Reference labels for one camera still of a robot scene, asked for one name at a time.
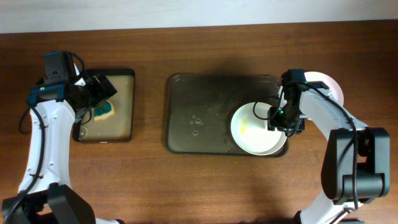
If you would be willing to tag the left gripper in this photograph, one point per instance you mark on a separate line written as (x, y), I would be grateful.
(101, 93)

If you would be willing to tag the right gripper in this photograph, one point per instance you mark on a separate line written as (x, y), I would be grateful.
(273, 122)

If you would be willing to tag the green yellow sponge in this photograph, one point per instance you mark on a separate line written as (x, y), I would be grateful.
(103, 111)

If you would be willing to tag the white plate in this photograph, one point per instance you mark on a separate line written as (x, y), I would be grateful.
(334, 87)
(251, 134)

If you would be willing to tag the white plate top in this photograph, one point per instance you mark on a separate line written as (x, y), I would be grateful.
(334, 87)

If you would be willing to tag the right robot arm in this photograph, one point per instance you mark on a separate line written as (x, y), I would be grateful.
(356, 166)

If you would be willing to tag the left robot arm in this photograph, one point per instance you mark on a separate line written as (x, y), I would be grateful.
(61, 98)

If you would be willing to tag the small black water tray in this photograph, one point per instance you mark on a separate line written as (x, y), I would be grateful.
(118, 127)

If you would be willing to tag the large brown serving tray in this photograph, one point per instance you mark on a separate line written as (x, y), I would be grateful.
(200, 108)

